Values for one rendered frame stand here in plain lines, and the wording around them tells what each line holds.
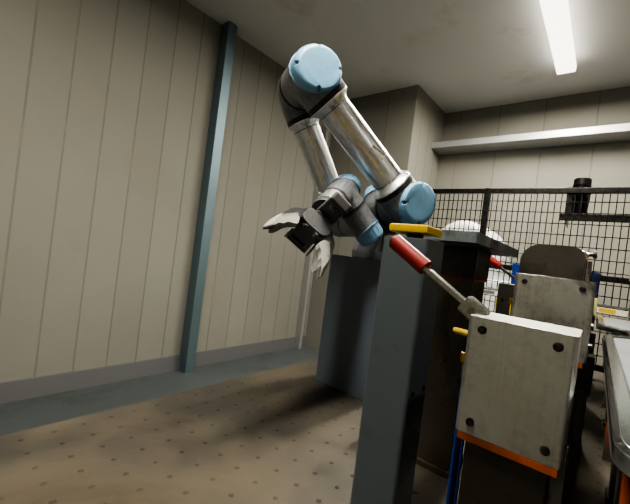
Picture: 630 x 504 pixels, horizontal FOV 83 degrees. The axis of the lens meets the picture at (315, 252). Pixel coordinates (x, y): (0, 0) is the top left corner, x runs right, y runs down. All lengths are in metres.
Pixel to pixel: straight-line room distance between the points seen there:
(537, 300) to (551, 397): 0.27
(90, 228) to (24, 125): 0.67
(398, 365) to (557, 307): 0.25
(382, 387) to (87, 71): 2.63
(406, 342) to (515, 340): 0.18
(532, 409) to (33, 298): 2.61
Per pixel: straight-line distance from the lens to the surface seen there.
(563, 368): 0.39
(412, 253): 0.44
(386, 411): 0.57
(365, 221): 0.93
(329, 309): 1.12
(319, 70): 0.92
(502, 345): 0.39
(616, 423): 0.38
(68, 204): 2.70
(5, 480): 0.79
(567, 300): 0.63
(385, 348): 0.55
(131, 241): 2.84
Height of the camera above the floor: 1.10
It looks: level
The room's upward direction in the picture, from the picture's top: 7 degrees clockwise
